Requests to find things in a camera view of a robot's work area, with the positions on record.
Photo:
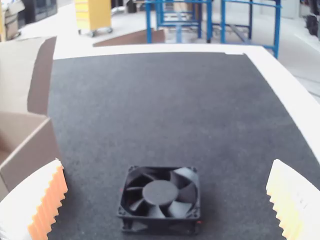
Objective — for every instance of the cardboard box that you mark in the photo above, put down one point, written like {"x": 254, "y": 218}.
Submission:
{"x": 15, "y": 75}

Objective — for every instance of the black mat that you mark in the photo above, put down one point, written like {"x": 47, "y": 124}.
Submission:
{"x": 162, "y": 112}

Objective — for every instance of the blue metal frame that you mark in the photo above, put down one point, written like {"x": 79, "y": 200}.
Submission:
{"x": 276, "y": 25}
{"x": 180, "y": 23}

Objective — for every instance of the black square fan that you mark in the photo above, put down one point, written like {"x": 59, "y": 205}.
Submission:
{"x": 160, "y": 192}

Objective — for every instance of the yellow wheeled cabinet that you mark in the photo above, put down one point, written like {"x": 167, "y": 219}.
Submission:
{"x": 93, "y": 12}

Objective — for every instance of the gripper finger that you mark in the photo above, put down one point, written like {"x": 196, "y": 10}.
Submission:
{"x": 22, "y": 207}
{"x": 297, "y": 200}

